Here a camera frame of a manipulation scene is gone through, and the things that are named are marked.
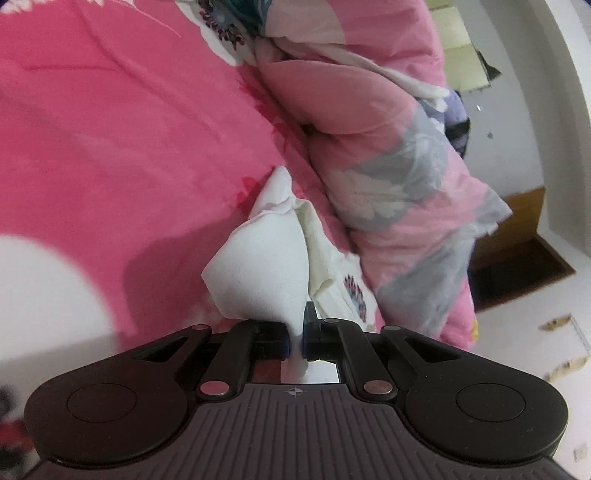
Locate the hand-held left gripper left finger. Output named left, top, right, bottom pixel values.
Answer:
left=131, top=320, right=291, bottom=401

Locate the pink grey floral quilt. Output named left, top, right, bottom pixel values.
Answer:
left=228, top=0, right=514, bottom=348

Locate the wooden bedside cabinet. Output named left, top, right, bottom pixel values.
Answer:
left=468, top=186, right=578, bottom=315

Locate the dark blue cloth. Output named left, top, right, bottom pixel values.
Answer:
left=442, top=89, right=472, bottom=160

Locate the bright pink printed pillow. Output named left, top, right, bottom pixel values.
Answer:
left=436, top=265, right=480, bottom=348

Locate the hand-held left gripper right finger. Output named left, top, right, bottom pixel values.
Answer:
left=302, top=301, right=455, bottom=401

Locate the yellowed wall bracket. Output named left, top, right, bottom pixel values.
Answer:
left=537, top=313, right=591, bottom=386

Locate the white garment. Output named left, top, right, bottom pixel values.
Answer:
left=201, top=165, right=345, bottom=385

